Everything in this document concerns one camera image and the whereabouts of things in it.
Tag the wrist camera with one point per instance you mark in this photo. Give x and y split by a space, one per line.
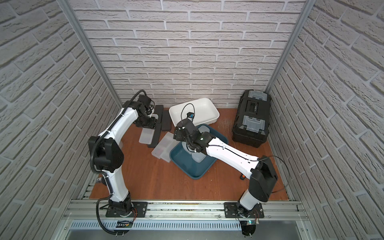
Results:
147 102
190 115

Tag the clear pencil case rounded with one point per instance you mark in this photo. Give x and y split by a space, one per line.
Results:
204 129
197 157

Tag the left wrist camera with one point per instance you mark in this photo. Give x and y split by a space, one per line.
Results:
147 102

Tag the black pencil case near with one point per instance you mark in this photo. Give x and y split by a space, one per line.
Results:
156 136

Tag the white plastic tray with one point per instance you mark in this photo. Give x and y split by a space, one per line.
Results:
204 110

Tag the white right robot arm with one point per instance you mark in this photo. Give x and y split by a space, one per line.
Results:
260 171

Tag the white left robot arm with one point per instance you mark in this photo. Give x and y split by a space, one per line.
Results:
107 156

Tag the black pencil case far left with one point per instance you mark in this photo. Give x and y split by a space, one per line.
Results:
158 110

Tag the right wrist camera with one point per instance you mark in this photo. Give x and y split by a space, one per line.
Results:
190 115

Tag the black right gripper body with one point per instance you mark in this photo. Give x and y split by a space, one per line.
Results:
179 137

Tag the black pencil case far right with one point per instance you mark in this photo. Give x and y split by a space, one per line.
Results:
166 124

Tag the clear pencil case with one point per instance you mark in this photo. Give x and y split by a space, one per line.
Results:
166 140
147 134
166 153

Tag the teal plastic tray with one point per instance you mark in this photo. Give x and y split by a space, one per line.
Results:
185 162

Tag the black pencil case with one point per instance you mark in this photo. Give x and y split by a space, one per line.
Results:
166 124
158 110
156 136

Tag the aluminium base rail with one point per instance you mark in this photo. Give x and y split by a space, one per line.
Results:
191 210

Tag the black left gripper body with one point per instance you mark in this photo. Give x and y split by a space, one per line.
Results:
151 121

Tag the black plastic toolbox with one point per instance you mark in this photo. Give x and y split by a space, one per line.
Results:
251 126

